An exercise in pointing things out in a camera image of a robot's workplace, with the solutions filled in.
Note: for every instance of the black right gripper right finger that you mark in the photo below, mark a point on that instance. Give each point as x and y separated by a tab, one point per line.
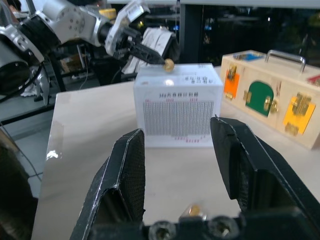
237	150

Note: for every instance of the black chair with white cloth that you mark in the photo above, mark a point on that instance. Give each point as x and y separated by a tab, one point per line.
160	40

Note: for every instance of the white box with printed grid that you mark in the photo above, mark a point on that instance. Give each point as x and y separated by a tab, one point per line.
175	107

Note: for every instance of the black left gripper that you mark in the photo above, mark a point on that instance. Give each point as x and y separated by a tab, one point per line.
126	37

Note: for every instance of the yellow round object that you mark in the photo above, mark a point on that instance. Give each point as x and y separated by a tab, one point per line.
108	13

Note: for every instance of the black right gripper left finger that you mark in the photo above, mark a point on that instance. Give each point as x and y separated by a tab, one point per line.
130	175

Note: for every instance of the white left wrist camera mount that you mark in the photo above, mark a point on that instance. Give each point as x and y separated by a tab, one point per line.
130	12

